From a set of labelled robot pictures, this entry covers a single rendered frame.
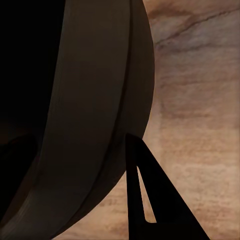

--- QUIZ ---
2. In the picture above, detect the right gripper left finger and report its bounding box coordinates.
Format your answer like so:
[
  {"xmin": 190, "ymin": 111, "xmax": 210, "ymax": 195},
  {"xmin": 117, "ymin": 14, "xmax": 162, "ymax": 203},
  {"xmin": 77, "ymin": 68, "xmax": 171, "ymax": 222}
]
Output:
[{"xmin": 0, "ymin": 133, "xmax": 38, "ymax": 223}]

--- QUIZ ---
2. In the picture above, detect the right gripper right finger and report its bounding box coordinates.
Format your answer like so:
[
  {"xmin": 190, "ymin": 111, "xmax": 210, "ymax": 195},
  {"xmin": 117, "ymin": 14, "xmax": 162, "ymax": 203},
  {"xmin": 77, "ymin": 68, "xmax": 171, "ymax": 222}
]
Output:
[{"xmin": 125, "ymin": 133, "xmax": 210, "ymax": 240}]

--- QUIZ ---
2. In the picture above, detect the cauldron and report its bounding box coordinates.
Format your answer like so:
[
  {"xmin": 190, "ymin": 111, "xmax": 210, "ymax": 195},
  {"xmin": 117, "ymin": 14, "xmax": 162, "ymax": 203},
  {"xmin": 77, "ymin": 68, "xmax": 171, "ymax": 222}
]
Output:
[{"xmin": 0, "ymin": 0, "xmax": 155, "ymax": 240}]

